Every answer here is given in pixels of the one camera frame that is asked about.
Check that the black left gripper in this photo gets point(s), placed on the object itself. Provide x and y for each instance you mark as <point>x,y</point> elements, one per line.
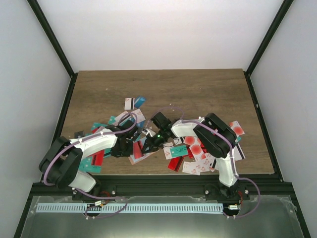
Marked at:
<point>114,152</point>

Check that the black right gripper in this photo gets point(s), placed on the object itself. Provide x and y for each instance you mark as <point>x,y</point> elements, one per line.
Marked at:
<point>151,148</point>

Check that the red striped card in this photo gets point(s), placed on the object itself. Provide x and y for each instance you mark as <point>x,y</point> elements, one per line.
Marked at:
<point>137,150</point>

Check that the pink leather card holder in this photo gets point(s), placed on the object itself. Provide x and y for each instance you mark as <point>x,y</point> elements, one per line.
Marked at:
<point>133,160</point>

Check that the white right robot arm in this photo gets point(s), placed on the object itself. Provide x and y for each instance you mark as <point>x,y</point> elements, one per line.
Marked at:
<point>216,136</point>

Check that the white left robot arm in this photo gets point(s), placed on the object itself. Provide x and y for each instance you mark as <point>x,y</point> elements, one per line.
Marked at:
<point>60,165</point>

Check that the red card with stripe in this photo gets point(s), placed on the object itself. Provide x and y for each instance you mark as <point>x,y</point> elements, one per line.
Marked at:
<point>175,163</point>

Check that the teal chip card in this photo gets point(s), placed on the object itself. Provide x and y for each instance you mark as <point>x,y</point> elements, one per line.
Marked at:
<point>179,151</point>

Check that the black membership card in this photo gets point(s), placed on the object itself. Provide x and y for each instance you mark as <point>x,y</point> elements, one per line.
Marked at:
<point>79,134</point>

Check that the white card with stripe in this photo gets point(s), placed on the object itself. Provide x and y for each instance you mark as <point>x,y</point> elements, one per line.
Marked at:
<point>129,103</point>

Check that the blue card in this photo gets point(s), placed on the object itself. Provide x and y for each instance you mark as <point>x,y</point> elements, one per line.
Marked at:
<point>139,101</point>

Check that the white red corner card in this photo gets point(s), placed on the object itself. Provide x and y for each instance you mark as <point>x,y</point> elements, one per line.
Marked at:
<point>236,127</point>

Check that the light blue slotted rail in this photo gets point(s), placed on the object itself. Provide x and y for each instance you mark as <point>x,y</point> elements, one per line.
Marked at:
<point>209,208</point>

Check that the black aluminium frame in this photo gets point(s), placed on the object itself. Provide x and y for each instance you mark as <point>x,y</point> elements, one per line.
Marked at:
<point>163,185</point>

